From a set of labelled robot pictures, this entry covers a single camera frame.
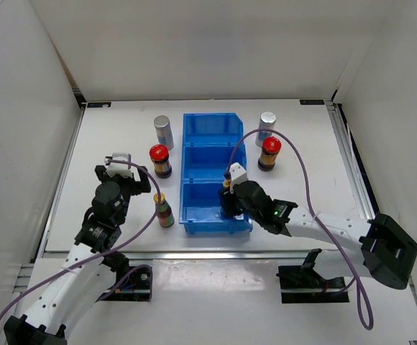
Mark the yellow-cap sauce bottle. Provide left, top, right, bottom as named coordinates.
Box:
left=223, top=180, right=231, bottom=190
left=153, top=193, right=175, bottom=228

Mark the red-lid sauce jar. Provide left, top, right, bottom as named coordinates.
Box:
left=149, top=144, right=172, bottom=178
left=257, top=137, right=282, bottom=171

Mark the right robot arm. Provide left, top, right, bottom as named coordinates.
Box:
left=219, top=180, right=417, bottom=290

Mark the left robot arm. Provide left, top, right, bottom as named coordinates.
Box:
left=4, top=160, right=156, bottom=344

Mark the blue bin near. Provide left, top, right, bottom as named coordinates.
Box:
left=179, top=180, right=253, bottom=236

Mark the blue bin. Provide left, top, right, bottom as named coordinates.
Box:
left=180, top=145, right=234, bottom=183
left=183, top=113, right=244, bottom=147
left=179, top=180, right=253, bottom=236

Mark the blue bin middle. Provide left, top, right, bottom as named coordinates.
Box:
left=180, top=145, right=234, bottom=183

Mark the left silver-capped spice shaker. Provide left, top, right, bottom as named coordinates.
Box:
left=154, top=115, right=174, bottom=150

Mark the silver-capped spice shaker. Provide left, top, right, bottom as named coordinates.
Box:
left=154, top=115, right=174, bottom=150
left=255, top=111, right=277, bottom=147

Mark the blue bin far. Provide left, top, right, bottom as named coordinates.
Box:
left=183, top=113, right=244, bottom=147

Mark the left black corner label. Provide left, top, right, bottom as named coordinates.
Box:
left=87, top=102, right=111, bottom=109

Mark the black corner label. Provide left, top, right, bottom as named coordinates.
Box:
left=87, top=102, right=111, bottom=109
left=299, top=99, right=325, bottom=106

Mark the right silver-capped spice shaker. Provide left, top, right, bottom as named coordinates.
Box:
left=255, top=111, right=277, bottom=147

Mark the right black corner label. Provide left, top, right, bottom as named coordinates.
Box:
left=299, top=99, right=325, bottom=106

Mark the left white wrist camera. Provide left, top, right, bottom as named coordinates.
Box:
left=104, top=152, right=133, bottom=178

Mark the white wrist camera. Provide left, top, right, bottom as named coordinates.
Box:
left=104, top=152, right=133, bottom=178
left=224, top=162, right=248, bottom=194

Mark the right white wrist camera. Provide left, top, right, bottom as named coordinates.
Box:
left=224, top=162, right=248, bottom=194

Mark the aluminium table edge rail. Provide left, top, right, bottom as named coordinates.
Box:
left=32, top=249, right=375, bottom=260

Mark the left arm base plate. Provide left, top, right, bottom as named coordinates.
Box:
left=97, top=264, right=153, bottom=302

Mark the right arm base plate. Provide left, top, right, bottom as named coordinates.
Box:
left=276, top=266, right=349, bottom=304

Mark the right side aluminium rail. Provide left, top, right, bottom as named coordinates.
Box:
left=324, top=101, right=417, bottom=341

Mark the left side aluminium rail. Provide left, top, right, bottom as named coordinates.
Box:
left=12, top=103, right=86, bottom=298

